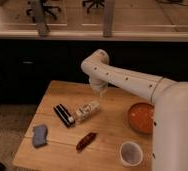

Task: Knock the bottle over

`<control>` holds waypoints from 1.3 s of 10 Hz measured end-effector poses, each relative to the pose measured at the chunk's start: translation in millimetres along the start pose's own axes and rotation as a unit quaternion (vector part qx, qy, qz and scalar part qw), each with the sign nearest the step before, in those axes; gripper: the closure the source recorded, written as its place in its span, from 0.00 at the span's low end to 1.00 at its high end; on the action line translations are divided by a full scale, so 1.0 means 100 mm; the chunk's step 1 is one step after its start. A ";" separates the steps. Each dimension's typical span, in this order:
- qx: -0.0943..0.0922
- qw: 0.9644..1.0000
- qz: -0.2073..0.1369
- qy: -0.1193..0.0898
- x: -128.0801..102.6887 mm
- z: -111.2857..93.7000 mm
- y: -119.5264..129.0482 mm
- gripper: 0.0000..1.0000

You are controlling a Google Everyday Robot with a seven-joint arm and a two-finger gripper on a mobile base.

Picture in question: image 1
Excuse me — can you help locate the grey window post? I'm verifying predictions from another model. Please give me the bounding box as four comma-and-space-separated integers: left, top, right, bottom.
31, 0, 49, 37
103, 0, 115, 37

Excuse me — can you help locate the black office chair right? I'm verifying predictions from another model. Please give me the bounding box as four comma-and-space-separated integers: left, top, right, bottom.
82, 0, 105, 13

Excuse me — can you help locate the orange bowl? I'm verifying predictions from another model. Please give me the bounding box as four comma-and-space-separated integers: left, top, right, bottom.
128, 103, 154, 134

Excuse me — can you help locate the black rectangular box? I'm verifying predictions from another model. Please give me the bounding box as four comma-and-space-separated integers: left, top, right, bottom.
54, 104, 75, 128

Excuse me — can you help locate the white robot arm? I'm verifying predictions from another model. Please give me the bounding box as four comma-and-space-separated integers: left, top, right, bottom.
81, 49, 188, 171

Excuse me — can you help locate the grey window post left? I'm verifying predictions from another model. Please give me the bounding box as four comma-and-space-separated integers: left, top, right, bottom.
31, 0, 49, 37

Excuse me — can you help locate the grey window post right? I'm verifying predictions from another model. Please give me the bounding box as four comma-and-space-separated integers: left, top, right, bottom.
103, 0, 115, 37

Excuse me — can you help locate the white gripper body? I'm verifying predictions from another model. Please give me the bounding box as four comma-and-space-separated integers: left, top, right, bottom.
89, 79, 108, 97

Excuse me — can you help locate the black office chair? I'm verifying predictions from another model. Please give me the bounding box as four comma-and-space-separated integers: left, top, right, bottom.
26, 0, 62, 20
82, 0, 105, 13

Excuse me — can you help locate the black office chair left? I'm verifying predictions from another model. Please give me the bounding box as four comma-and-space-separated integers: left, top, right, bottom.
26, 0, 62, 20

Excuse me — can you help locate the white paper cup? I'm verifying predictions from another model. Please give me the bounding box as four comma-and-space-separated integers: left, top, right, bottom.
119, 141, 143, 167

